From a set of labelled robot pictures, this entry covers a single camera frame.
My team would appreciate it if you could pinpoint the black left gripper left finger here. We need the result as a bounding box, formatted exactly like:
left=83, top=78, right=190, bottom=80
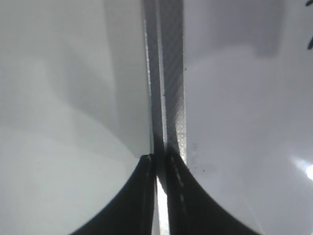
left=73, top=154, right=156, bottom=235

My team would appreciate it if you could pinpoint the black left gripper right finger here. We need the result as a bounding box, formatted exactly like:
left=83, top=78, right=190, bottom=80
left=165, top=149, right=257, bottom=235

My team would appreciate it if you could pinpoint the white board with grey frame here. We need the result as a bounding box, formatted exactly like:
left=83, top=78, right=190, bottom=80
left=142, top=0, right=313, bottom=235

